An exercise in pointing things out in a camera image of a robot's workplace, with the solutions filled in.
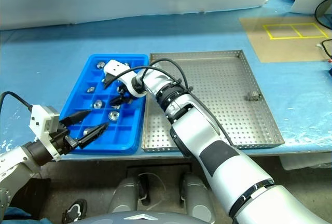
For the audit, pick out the blue compartment tray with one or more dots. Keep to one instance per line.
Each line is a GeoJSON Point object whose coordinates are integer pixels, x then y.
{"type": "Point", "coordinates": [124, 136]}

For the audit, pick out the blue fabric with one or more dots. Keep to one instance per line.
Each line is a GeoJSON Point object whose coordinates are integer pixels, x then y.
{"type": "Point", "coordinates": [15, 216]}

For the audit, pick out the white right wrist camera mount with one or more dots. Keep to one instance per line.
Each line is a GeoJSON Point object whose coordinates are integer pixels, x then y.
{"type": "Point", "coordinates": [114, 66]}

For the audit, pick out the perforated metal tray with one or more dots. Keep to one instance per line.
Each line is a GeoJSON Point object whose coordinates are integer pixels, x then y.
{"type": "Point", "coordinates": [220, 78]}

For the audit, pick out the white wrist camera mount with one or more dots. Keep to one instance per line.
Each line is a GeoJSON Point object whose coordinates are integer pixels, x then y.
{"type": "Point", "coordinates": [36, 120]}
{"type": "Point", "coordinates": [114, 66]}

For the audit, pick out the gray robot torso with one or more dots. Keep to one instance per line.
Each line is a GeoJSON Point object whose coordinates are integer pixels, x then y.
{"type": "Point", "coordinates": [145, 217]}

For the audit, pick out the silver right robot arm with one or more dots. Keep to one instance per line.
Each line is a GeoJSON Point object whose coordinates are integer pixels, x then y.
{"type": "Point", "coordinates": [207, 141]}

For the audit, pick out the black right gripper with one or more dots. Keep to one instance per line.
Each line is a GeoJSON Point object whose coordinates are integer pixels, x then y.
{"type": "Point", "coordinates": [122, 91]}

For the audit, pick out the gray robot leg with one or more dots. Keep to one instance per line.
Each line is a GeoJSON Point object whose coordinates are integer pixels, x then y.
{"type": "Point", "coordinates": [197, 198]}
{"type": "Point", "coordinates": [123, 196]}

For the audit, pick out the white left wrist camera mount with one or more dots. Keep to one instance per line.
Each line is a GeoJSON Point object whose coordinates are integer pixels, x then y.
{"type": "Point", "coordinates": [36, 120]}

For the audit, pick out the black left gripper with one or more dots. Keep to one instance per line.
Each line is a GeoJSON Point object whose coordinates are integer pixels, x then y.
{"type": "Point", "coordinates": [63, 142]}

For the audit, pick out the gray left robot leg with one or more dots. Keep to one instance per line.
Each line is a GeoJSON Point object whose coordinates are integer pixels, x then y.
{"type": "Point", "coordinates": [123, 196]}

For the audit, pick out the gray right robot leg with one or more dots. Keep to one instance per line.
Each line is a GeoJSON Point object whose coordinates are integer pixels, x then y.
{"type": "Point", "coordinates": [197, 198]}

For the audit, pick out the black white shoe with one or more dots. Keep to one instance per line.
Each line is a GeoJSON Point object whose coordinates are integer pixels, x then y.
{"type": "Point", "coordinates": [75, 211]}

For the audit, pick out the brown cardboard mat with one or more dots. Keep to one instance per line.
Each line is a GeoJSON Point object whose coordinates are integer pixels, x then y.
{"type": "Point", "coordinates": [285, 51]}

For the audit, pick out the translucent plastic bin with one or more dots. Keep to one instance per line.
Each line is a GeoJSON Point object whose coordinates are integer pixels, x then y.
{"type": "Point", "coordinates": [306, 161]}

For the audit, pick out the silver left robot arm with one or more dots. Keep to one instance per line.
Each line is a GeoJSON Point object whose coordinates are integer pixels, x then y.
{"type": "Point", "coordinates": [13, 159]}

